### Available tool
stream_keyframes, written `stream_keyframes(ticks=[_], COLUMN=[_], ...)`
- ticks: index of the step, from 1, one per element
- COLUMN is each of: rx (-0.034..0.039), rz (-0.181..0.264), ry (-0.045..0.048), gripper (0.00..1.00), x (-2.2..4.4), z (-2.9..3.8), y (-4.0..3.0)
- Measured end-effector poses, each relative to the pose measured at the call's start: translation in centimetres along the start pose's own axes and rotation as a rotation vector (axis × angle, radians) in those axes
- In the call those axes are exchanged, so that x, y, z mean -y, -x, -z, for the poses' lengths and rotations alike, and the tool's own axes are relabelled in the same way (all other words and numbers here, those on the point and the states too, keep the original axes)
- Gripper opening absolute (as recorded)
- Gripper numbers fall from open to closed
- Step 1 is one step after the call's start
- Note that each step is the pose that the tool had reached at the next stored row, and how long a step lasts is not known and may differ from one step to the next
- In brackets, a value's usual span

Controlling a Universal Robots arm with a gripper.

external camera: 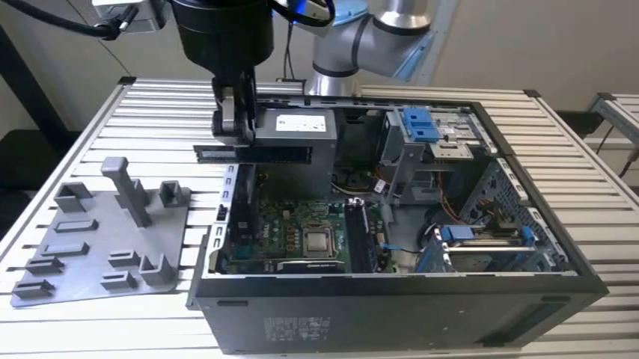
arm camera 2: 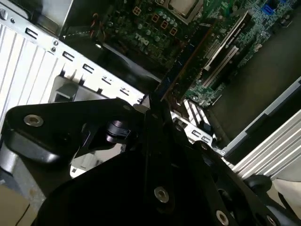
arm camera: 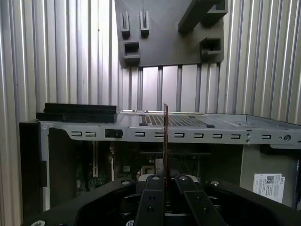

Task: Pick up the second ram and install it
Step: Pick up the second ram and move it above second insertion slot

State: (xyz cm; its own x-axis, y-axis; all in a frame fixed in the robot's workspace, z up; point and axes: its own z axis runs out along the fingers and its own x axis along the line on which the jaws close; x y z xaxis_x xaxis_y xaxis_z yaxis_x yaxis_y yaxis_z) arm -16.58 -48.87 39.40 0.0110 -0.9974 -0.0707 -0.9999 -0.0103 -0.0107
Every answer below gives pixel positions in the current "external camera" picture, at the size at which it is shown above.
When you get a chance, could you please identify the metal slat side table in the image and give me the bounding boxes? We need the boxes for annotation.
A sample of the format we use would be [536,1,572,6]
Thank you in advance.
[587,92,639,150]

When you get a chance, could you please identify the orange wires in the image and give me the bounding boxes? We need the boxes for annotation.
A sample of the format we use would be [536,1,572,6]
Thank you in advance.
[435,174,475,227]

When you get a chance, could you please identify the metal drive cage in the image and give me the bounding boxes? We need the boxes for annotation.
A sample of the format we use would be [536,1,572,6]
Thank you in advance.
[379,106,493,205]

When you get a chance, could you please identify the grey power supply unit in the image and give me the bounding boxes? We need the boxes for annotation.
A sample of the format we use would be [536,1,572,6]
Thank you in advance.
[248,108,340,199]

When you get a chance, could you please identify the black chair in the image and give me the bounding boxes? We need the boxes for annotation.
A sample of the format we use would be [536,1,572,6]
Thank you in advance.
[555,109,605,141]

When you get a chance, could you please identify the green motherboard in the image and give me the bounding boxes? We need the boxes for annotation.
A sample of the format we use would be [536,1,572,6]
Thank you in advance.
[213,166,400,276]

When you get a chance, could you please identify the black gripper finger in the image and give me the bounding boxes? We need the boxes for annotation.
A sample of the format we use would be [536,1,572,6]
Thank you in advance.
[209,70,260,147]

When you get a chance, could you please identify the silver CPU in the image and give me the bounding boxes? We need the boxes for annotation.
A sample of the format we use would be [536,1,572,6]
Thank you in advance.
[302,230,334,258]

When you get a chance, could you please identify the black camera cable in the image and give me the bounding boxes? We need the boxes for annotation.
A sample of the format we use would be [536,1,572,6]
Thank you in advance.
[0,0,133,41]

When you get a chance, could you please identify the RAM stick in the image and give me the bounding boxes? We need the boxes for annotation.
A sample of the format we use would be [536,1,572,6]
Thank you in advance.
[192,145,316,165]

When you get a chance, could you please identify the blue disk carrier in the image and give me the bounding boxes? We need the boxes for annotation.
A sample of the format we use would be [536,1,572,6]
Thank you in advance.
[401,107,440,145]
[437,225,539,256]

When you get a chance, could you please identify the power supply wire bundle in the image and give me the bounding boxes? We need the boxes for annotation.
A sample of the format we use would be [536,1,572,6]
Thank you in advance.
[330,168,395,195]

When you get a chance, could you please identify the black graphics card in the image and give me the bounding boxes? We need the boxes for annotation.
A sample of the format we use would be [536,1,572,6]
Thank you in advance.
[218,257,350,276]

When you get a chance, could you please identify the grey parts rack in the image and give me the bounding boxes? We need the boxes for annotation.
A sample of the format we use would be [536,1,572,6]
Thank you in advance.
[9,156,193,310]

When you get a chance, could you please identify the black PC case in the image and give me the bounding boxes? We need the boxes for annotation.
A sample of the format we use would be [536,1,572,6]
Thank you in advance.
[186,89,611,355]

